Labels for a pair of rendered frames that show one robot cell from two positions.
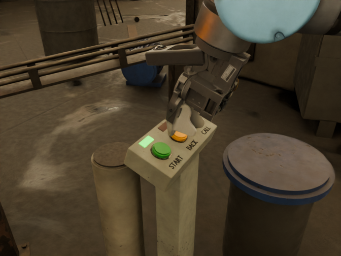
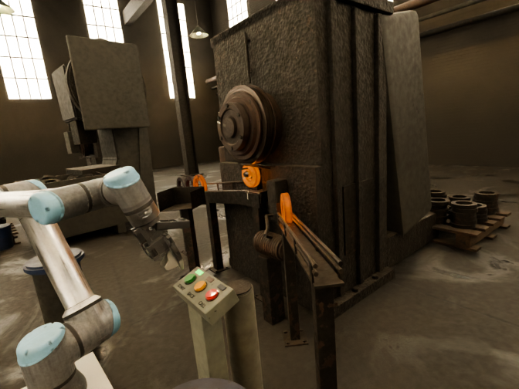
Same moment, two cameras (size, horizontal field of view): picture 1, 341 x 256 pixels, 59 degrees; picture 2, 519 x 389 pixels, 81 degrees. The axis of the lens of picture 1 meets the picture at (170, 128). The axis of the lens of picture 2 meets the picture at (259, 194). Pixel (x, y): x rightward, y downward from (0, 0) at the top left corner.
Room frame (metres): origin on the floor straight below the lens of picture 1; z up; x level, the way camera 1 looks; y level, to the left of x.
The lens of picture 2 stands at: (1.15, -0.77, 1.08)
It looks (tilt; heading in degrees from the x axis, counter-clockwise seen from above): 12 degrees down; 113
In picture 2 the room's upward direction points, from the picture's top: 5 degrees counter-clockwise
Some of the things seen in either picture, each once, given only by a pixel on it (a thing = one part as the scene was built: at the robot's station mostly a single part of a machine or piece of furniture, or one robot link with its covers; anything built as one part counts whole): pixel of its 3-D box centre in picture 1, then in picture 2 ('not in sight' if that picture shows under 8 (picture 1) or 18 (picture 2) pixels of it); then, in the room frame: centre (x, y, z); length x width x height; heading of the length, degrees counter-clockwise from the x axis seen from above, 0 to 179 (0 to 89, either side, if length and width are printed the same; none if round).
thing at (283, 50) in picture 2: not in sight; (297, 156); (0.58, 1.33, 0.88); 1.08 x 0.73 x 1.76; 150
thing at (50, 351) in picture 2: not in sight; (48, 353); (0.01, -0.19, 0.35); 0.17 x 0.15 x 0.18; 81
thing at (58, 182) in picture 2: not in sight; (76, 204); (-2.36, 1.73, 0.39); 1.03 x 0.83 x 0.79; 64
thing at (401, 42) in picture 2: not in sight; (363, 144); (0.98, 1.98, 0.89); 1.04 x 0.95 x 1.78; 60
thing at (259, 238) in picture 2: not in sight; (275, 279); (0.59, 0.68, 0.27); 0.22 x 0.13 x 0.53; 150
